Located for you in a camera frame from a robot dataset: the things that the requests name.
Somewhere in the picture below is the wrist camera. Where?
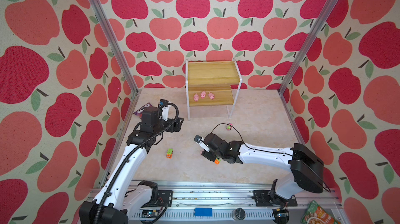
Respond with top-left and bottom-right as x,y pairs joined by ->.
158,99 -> 170,121
194,135 -> 210,152

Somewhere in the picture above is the wooden two-tier shelf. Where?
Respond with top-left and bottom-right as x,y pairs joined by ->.
185,58 -> 243,119

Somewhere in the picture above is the purple candy bag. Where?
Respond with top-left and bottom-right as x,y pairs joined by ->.
134,103 -> 153,118

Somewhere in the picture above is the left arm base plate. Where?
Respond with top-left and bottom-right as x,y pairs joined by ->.
142,190 -> 173,208

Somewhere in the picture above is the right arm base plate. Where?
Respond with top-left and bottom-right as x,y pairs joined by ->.
252,190 -> 298,207

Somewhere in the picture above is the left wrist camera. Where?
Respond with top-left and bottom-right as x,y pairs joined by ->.
158,99 -> 170,121

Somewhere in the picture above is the blue block on rail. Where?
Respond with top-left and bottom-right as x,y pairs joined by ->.
194,207 -> 213,217

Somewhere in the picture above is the aluminium frame post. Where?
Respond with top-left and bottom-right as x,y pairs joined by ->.
89,0 -> 139,96
278,0 -> 339,98

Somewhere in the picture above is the round black knob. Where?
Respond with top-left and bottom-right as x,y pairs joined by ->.
232,208 -> 246,220

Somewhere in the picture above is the left aluminium frame post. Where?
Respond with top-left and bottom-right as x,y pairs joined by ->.
89,0 -> 139,96

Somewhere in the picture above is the orange green toy car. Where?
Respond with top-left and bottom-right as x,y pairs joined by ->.
166,148 -> 174,158

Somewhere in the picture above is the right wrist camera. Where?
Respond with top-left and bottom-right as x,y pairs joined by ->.
194,135 -> 210,152

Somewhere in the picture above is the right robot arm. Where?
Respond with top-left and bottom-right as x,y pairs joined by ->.
194,133 -> 327,200

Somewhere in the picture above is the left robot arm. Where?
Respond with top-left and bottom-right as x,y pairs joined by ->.
79,100 -> 183,224

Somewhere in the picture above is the right aluminium frame post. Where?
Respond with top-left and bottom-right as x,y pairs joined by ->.
278,0 -> 339,98

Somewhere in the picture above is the green snack bag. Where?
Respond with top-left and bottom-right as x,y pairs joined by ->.
301,201 -> 340,224

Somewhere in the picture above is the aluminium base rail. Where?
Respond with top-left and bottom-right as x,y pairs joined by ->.
74,180 -> 341,224

